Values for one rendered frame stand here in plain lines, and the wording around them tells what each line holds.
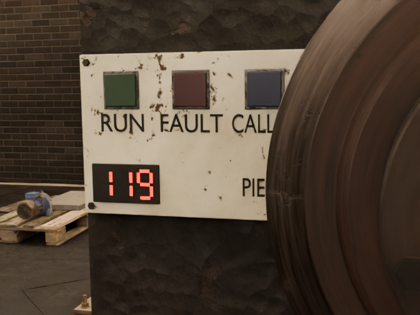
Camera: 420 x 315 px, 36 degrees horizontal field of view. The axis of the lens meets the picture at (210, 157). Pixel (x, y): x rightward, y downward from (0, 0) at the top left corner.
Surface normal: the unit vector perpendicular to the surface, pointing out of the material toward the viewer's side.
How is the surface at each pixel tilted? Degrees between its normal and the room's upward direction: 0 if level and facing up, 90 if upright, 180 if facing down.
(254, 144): 90
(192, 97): 90
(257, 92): 90
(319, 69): 90
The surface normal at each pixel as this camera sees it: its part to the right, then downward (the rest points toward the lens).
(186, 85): -0.26, 0.12
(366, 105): -0.89, -0.36
